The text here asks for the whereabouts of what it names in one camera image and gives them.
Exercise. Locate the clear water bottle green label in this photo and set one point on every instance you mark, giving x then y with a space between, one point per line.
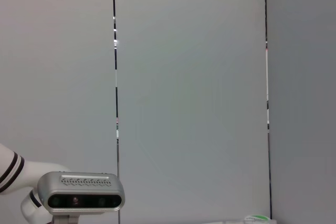
256 218

